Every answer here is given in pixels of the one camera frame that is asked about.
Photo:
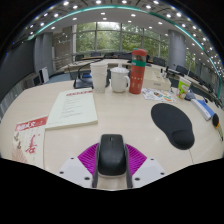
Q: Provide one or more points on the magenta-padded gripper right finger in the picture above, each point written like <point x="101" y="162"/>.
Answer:
<point x="148" y="168"/>

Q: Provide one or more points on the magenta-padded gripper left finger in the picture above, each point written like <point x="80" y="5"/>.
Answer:
<point x="73" y="168"/>

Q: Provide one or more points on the black computer mouse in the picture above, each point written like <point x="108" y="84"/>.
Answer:
<point x="112" y="155"/>

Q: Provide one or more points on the black mouse pad with wrist rest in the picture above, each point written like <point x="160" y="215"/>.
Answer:
<point x="171" y="121"/>

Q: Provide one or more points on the red and white magazine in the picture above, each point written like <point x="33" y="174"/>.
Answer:
<point x="30" y="141"/>

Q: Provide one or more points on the cream booklet with red heading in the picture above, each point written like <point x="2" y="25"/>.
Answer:
<point x="71" y="108"/>

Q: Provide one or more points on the colourful sticker sheet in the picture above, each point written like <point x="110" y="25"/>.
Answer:
<point x="158" y="95"/>

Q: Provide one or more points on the blue and white book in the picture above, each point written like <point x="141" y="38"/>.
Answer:
<point x="203" y="109"/>

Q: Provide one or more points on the black handheld microphone yellow band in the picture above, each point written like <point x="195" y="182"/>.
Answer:
<point x="216" y="120"/>

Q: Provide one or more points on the black conference microphone console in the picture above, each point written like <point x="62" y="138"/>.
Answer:
<point x="190" y="96"/>

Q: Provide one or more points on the cream cardboard box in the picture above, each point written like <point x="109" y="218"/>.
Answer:
<point x="156" y="81"/>

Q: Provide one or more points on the black gooseneck microphone unit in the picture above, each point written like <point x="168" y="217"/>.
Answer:
<point x="83" y="81"/>

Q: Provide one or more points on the green printed paper cup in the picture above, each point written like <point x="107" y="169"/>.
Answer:
<point x="183" y="88"/>

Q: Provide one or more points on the white lidded ceramic mug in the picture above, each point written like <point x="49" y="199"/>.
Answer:
<point x="118" y="80"/>

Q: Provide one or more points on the red thermos bottle green band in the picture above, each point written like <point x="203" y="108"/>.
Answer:
<point x="137" y="75"/>

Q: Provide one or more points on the white paper cup stack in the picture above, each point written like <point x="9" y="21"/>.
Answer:
<point x="99" y="76"/>

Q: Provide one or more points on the white box appliance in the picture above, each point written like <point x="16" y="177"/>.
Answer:
<point x="33" y="80"/>

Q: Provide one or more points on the dark office chairs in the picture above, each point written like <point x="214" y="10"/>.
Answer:
<point x="181" y="70"/>

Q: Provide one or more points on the curved conference desk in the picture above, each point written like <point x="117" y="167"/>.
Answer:
<point x="113" y="62"/>

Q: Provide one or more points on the ceiling lights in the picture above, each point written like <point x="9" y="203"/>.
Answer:
<point x="133" y="15"/>

